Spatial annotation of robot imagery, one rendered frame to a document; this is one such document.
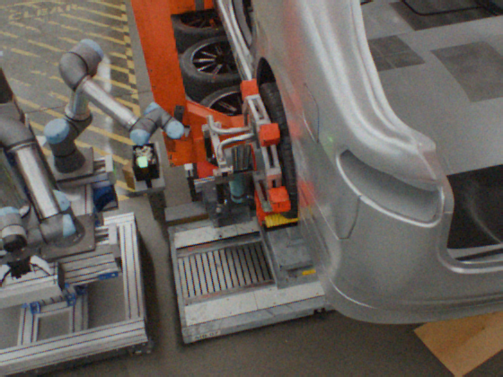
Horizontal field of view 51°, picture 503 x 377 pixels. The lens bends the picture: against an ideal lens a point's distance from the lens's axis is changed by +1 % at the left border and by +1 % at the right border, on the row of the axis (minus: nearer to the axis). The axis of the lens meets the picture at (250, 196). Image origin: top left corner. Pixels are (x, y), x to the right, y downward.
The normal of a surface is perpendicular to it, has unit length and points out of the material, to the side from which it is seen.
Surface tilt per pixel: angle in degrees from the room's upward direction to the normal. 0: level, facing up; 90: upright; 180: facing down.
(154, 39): 90
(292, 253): 0
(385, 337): 0
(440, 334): 1
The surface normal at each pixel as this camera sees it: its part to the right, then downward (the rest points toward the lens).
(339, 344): -0.07, -0.71
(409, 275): -0.18, 0.70
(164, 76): 0.21, 0.67
